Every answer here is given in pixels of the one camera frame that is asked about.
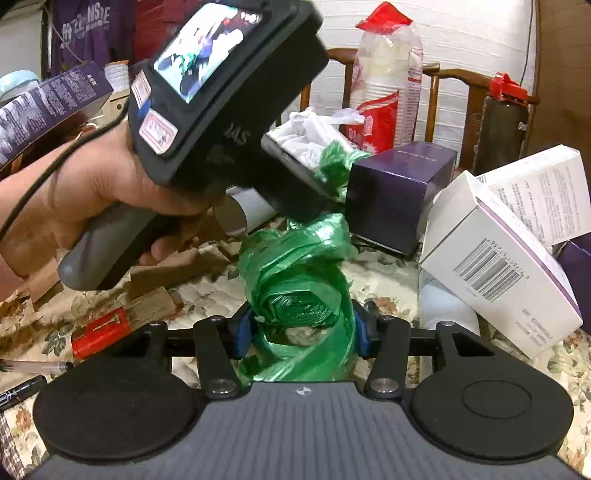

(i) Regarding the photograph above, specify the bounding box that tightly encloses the purple printed shirt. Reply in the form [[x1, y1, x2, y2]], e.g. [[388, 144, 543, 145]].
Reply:
[[50, 0, 136, 77]]

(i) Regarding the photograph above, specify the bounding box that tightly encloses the clear pen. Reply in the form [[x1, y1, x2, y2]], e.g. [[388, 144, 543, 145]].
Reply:
[[0, 359, 75, 376]]

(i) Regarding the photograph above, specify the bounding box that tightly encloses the black marker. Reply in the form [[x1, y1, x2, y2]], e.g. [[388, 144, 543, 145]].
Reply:
[[0, 375, 49, 412]]

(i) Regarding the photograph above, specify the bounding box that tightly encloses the plaid cloth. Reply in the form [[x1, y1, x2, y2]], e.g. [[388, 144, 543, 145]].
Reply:
[[0, 410, 40, 480]]

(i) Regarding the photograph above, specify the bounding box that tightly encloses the person's left hand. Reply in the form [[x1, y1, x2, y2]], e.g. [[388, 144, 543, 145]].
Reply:
[[18, 122, 222, 278]]

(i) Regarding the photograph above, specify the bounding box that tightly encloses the brown cardboard piece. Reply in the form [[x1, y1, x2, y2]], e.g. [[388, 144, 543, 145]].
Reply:
[[127, 258, 185, 324]]

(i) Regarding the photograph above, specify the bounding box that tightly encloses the white plastic bag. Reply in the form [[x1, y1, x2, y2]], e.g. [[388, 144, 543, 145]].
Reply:
[[272, 106, 365, 171]]

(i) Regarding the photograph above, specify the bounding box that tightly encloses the white jar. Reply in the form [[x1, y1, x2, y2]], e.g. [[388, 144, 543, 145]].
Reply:
[[103, 62, 131, 94]]

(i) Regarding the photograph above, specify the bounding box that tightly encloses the white tube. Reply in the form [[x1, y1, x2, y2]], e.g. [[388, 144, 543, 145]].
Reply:
[[215, 186, 279, 237]]

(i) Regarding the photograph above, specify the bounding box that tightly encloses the person's left forearm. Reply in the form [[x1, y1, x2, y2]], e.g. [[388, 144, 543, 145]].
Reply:
[[0, 175, 31, 301]]

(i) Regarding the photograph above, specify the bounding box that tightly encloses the white box with barcode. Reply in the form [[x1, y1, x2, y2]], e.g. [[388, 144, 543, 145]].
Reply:
[[418, 171, 585, 361]]

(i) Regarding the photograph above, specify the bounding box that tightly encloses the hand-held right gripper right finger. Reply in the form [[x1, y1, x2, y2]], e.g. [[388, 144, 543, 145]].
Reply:
[[353, 302, 504, 398]]

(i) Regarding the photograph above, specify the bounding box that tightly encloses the dark blue printed box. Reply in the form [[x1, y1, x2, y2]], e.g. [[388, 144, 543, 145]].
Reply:
[[0, 60, 115, 162]]

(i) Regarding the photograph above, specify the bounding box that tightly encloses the black cable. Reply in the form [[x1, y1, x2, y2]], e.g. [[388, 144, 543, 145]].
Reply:
[[0, 111, 130, 241]]

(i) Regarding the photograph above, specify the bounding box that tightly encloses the white box with printed text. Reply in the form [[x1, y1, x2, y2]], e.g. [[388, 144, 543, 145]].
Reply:
[[480, 144, 591, 247]]

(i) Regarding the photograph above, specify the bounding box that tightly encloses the light blue lid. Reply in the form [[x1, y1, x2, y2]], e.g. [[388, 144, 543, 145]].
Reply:
[[0, 69, 41, 105]]

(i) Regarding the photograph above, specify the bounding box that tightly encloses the green plastic bag roll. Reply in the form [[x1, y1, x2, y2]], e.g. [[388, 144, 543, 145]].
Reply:
[[238, 212, 358, 384]]

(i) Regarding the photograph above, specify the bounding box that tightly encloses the dark purple box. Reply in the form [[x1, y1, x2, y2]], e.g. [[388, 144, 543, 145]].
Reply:
[[554, 240, 591, 298], [344, 142, 459, 257]]

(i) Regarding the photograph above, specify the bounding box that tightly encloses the clear cup sleeve red label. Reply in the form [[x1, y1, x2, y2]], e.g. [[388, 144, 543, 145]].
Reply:
[[348, 1, 424, 155]]

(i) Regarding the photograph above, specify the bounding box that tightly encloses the dark bottle with red cap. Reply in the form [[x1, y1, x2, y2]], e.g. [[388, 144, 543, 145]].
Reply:
[[473, 73, 531, 176]]

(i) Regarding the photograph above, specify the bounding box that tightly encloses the wooden chair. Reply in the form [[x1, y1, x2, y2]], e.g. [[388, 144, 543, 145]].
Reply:
[[300, 46, 541, 144]]

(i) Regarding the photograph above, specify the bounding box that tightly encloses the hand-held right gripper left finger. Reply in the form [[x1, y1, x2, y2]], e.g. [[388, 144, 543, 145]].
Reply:
[[113, 311, 254, 398]]

